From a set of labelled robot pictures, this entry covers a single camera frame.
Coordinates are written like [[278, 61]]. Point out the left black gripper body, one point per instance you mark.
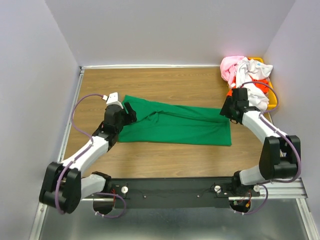
[[124, 121]]

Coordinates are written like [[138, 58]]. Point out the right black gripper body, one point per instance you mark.
[[232, 118]]

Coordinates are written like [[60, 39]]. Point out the green t-shirt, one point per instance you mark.
[[159, 122]]

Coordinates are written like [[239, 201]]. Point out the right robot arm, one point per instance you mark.
[[280, 158]]

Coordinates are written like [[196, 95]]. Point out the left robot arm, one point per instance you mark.
[[64, 185]]

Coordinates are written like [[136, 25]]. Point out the orange t-shirt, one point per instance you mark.
[[260, 84]]

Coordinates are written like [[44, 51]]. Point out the yellow plastic bin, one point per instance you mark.
[[272, 97]]

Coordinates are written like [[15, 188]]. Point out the white t-shirt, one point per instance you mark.
[[248, 70]]

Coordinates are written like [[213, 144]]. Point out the pink t-shirt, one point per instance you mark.
[[228, 67]]

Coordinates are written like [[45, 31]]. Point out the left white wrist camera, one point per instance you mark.
[[112, 99]]

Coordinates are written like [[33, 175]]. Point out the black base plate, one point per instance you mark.
[[172, 193]]

